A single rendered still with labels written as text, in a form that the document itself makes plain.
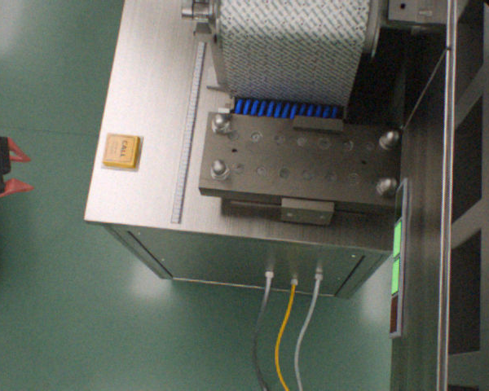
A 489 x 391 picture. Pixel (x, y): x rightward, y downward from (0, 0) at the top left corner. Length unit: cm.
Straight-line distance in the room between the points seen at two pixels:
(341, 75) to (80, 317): 144
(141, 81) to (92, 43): 116
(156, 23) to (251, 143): 44
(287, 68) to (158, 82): 40
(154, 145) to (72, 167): 105
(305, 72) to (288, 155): 17
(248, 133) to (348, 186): 22
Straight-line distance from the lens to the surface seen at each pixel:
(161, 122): 143
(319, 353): 221
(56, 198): 242
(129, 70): 150
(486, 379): 63
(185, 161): 139
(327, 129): 125
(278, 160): 124
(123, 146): 140
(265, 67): 117
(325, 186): 123
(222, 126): 124
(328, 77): 118
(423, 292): 87
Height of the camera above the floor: 220
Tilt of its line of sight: 74 degrees down
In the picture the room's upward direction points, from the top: 9 degrees counter-clockwise
